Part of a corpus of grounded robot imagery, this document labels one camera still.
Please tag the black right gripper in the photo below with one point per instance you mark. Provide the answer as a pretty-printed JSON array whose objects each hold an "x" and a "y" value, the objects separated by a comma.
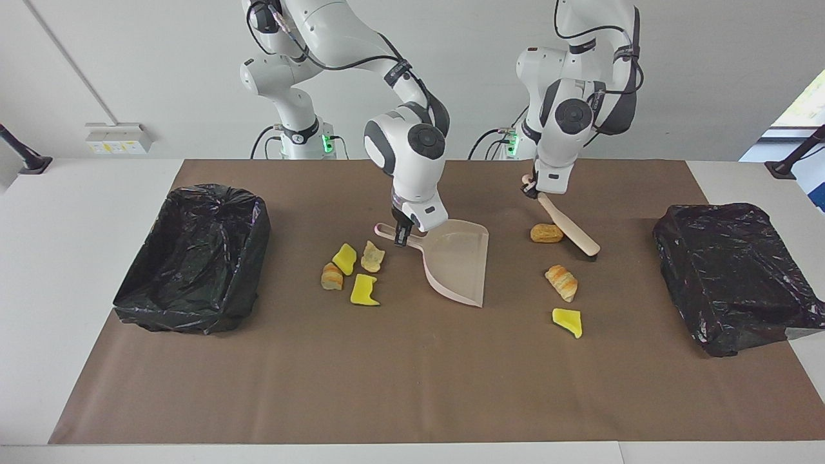
[{"x": 403, "y": 220}]

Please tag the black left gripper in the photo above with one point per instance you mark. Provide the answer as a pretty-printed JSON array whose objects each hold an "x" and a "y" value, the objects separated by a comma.
[{"x": 530, "y": 189}]

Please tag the pale flaky pastry piece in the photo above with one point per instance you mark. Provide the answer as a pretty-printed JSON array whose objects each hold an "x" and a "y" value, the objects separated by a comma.
[{"x": 372, "y": 258}]

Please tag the round brown bun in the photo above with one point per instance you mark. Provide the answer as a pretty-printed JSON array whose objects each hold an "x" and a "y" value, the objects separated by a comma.
[{"x": 546, "y": 233}]

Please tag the yellow green-backed sponge piece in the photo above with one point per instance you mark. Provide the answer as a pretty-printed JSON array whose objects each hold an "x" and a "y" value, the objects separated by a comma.
[{"x": 345, "y": 259}]

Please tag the beige hand brush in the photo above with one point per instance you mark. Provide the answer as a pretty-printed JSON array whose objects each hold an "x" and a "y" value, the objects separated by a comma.
[{"x": 573, "y": 232}]

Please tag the pale pink dustpan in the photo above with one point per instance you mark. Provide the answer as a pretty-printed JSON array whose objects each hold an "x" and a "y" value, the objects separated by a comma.
[{"x": 461, "y": 258}]

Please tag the notched yellow sponge piece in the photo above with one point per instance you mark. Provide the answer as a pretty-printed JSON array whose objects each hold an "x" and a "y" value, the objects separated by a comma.
[{"x": 363, "y": 291}]

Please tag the small striped croissant piece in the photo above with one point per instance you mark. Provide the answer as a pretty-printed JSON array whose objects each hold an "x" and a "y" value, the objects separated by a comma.
[{"x": 331, "y": 278}]

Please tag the long croissant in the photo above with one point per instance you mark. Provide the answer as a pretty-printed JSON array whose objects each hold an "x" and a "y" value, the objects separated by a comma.
[{"x": 562, "y": 282}]

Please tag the yellow sponge wedge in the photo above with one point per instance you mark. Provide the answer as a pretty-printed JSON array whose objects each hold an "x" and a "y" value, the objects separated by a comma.
[{"x": 568, "y": 321}]

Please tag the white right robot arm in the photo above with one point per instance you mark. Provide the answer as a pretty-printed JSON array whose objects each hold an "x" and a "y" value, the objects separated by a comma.
[{"x": 412, "y": 174}]

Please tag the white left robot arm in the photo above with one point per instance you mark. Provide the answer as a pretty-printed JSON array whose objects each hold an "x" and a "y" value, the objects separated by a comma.
[{"x": 567, "y": 135}]

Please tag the black bag-lined bin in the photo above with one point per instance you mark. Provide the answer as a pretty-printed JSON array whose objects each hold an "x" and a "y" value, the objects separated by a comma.
[
  {"x": 193, "y": 270},
  {"x": 735, "y": 277}
]

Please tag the brown paper mat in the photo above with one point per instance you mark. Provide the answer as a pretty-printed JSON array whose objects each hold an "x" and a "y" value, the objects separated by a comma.
[{"x": 412, "y": 406}]

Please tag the black angled stand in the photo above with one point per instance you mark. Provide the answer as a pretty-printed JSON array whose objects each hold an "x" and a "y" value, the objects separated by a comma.
[
  {"x": 789, "y": 166},
  {"x": 29, "y": 161}
]

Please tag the window with dark sill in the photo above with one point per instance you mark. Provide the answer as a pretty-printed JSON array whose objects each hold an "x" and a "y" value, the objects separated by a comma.
[{"x": 805, "y": 109}]

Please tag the blue item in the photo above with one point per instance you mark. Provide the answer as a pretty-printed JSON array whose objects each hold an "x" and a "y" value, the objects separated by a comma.
[{"x": 817, "y": 193}]

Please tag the white wall socket box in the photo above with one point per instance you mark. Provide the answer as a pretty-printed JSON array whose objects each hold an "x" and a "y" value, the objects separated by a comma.
[{"x": 119, "y": 138}]

